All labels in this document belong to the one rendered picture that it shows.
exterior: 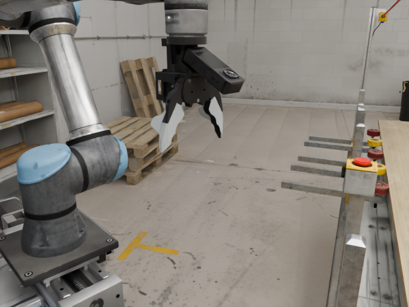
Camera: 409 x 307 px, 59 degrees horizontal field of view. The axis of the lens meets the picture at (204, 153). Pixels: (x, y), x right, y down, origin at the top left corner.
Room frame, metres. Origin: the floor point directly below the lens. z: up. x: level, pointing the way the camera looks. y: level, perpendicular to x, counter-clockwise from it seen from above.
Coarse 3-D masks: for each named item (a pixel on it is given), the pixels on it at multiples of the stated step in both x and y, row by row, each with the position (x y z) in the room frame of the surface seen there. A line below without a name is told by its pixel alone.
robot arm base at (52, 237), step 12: (36, 216) 0.72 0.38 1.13; (48, 216) 0.72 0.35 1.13; (60, 216) 0.73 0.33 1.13; (72, 216) 0.76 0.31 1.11; (24, 228) 0.73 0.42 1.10; (36, 228) 0.72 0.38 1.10; (48, 228) 0.72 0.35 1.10; (60, 228) 0.73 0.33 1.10; (72, 228) 0.74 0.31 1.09; (84, 228) 0.78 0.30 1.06; (24, 240) 0.72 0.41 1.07; (36, 240) 0.71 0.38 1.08; (48, 240) 0.71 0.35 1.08; (60, 240) 0.72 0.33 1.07; (72, 240) 0.73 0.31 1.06; (84, 240) 0.77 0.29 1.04; (24, 252) 0.72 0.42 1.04; (36, 252) 0.70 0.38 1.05; (48, 252) 0.70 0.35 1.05; (60, 252) 0.71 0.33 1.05
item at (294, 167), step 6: (294, 168) 1.80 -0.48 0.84; (300, 168) 1.79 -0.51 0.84; (306, 168) 1.77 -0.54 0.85; (312, 168) 1.76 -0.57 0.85; (318, 168) 1.76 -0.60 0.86; (324, 168) 1.76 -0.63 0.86; (324, 174) 1.74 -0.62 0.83; (330, 174) 1.73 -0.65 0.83; (336, 174) 1.72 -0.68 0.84; (378, 180) 1.64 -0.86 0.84
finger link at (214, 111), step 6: (204, 102) 0.68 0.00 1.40; (210, 102) 0.67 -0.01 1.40; (216, 102) 0.69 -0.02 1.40; (198, 108) 0.73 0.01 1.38; (204, 108) 0.68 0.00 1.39; (210, 108) 0.67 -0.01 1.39; (216, 108) 0.69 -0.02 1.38; (204, 114) 0.72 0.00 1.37; (210, 114) 0.68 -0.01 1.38; (216, 114) 0.69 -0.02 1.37; (222, 114) 0.70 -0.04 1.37; (210, 120) 0.72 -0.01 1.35; (216, 120) 0.69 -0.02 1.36; (222, 120) 0.70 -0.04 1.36; (216, 126) 0.70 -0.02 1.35; (222, 126) 0.70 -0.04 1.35; (216, 132) 0.70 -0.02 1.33
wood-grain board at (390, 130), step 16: (384, 128) 2.43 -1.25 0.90; (400, 128) 2.43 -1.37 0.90; (384, 144) 2.03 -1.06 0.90; (400, 144) 2.03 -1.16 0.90; (384, 160) 1.78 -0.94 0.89; (400, 160) 1.75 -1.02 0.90; (400, 176) 1.53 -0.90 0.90; (400, 192) 1.35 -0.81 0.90; (400, 208) 1.21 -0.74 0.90; (400, 224) 1.09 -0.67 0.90; (400, 240) 0.99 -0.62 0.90; (400, 256) 0.91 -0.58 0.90; (400, 272) 0.85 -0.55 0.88
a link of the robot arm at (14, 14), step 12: (0, 0) 0.77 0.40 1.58; (12, 0) 0.74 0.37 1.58; (24, 0) 0.72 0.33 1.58; (36, 0) 0.70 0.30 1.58; (48, 0) 0.68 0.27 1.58; (60, 0) 0.67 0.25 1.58; (72, 0) 0.65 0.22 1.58; (0, 12) 0.81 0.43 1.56; (12, 12) 0.80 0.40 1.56; (24, 12) 0.89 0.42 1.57; (0, 24) 0.88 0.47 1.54; (12, 24) 0.89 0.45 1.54
